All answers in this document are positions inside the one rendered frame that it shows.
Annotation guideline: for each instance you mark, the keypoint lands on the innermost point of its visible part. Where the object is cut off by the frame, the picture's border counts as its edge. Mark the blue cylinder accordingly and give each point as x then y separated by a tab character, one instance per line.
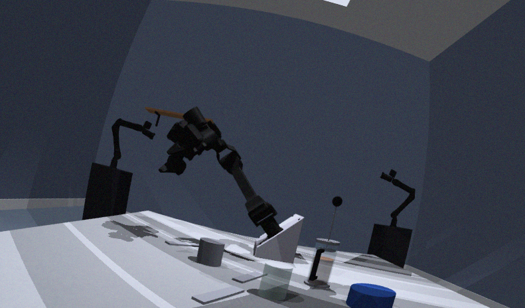
365	295

